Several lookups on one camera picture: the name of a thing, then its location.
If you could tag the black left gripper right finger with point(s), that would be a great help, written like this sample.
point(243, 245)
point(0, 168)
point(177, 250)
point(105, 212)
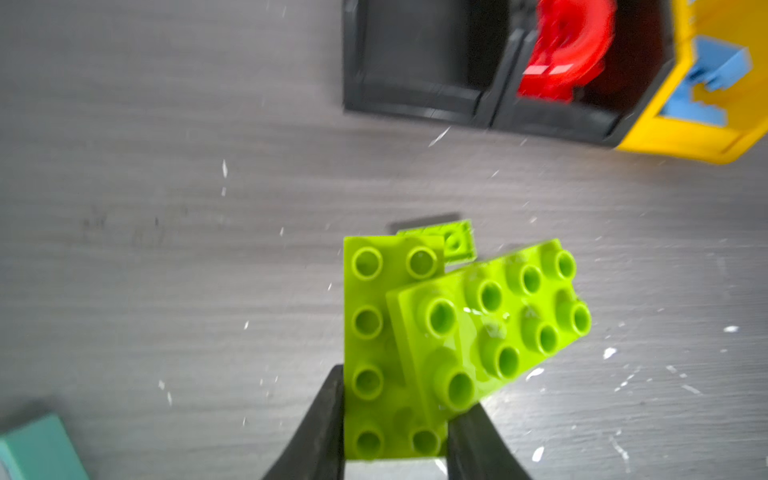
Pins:
point(476, 451)

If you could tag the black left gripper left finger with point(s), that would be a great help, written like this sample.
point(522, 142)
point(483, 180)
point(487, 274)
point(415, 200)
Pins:
point(316, 449)

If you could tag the green L-shaped lego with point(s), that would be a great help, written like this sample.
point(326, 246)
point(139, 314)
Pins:
point(424, 342)

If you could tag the green small lego brick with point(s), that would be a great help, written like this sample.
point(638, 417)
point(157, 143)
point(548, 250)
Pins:
point(459, 243)

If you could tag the red arch lego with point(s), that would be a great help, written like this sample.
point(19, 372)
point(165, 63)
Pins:
point(573, 38)

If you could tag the blue lego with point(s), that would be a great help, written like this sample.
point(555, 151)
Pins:
point(719, 65)

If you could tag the blue square clock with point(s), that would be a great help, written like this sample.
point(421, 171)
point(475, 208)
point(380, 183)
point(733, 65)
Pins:
point(40, 449)

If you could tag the black middle storage bin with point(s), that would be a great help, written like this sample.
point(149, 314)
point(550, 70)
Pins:
point(602, 112)

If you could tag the black storage bin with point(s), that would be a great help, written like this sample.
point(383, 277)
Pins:
point(447, 61)
point(602, 112)

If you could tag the black left storage bin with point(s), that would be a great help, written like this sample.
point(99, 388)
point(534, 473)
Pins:
point(447, 61)

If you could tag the yellow storage bin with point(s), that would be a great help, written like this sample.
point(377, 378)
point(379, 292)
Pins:
point(743, 23)

